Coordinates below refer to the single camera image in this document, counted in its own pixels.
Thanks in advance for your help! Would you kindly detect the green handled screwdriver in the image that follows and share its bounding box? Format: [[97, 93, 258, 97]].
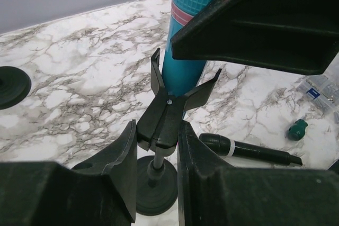
[[287, 119, 308, 141]]

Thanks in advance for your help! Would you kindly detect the clear plastic screw box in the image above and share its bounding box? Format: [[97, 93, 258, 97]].
[[297, 62, 338, 124]]

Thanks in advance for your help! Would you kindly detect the blue microphone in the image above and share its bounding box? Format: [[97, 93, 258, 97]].
[[162, 0, 217, 96]]

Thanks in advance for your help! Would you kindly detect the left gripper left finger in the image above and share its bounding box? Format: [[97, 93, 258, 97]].
[[1, 121, 137, 225]]

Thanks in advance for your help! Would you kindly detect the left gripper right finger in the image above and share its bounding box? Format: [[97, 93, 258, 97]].
[[177, 121, 338, 225]]

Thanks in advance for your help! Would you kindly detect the black round-base stand with clip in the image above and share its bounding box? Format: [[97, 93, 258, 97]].
[[136, 49, 220, 216]]

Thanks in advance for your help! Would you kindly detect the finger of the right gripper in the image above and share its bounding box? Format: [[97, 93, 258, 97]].
[[170, 0, 339, 76]]

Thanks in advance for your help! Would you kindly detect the black microphone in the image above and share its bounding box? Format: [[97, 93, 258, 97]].
[[199, 133, 303, 166]]

